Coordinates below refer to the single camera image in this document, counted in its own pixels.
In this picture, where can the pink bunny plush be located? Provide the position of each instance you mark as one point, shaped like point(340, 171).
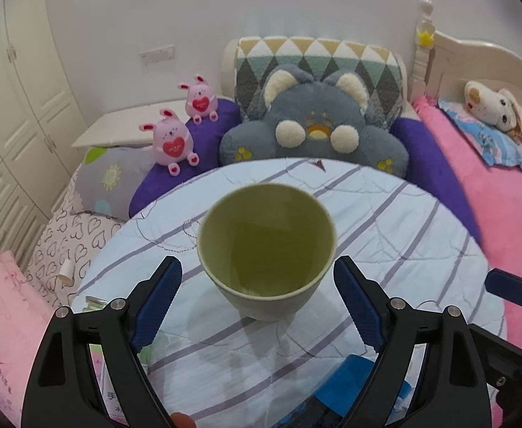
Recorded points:
point(172, 142)
point(201, 101)

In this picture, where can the white side table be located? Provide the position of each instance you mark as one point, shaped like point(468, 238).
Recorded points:
point(121, 127)

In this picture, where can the cream bed headboard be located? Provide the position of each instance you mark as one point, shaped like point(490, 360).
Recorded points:
point(442, 72)

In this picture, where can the white dog plush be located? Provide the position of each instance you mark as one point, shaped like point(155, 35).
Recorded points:
point(497, 109)

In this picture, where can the pink bunny plush front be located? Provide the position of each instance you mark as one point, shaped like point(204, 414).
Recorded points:
point(172, 142)

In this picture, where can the pink blanket on bed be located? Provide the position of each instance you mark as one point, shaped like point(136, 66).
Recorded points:
point(493, 193)

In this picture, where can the grey flower pillow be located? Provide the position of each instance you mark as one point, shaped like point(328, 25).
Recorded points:
point(108, 178)

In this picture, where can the blue floral pillow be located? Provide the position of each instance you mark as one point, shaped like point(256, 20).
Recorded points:
point(495, 147)

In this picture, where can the pink bunny plush back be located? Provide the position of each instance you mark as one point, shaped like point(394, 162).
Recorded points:
point(201, 101)

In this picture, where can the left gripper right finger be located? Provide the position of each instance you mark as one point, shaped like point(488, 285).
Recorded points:
point(451, 390)

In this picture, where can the green plastic cup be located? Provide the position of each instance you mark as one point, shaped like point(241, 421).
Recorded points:
point(267, 248)

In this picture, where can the purple cushion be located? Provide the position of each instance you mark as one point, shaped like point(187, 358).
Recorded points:
point(428, 169)

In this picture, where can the heart pattern sheet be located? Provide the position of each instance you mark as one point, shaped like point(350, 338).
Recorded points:
point(68, 235)

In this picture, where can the yellow star sticker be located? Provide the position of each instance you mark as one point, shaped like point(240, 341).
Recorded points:
point(425, 39)

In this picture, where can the pink folded quilt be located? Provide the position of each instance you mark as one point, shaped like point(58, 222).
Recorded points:
point(24, 316)

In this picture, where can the cream wardrobe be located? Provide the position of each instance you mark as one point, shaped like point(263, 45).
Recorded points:
point(39, 121)

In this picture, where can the small white tube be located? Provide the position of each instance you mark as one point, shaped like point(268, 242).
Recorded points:
point(67, 273)

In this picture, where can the white striped table quilt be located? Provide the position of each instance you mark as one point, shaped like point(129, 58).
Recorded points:
point(225, 370)

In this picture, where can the blue cool towel can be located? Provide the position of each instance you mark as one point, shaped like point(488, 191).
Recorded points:
point(331, 402)

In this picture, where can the white wall socket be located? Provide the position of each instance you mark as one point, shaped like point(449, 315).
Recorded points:
point(163, 54)

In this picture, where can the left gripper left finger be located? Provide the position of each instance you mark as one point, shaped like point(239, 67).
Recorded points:
point(63, 390)

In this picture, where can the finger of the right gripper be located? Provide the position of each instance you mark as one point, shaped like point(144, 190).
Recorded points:
point(502, 367)
point(505, 285)

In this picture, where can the grey cat plush cushion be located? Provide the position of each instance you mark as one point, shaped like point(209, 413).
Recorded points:
point(307, 118)

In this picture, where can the triangle pattern pillow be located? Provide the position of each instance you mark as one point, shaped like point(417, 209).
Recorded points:
point(382, 73)

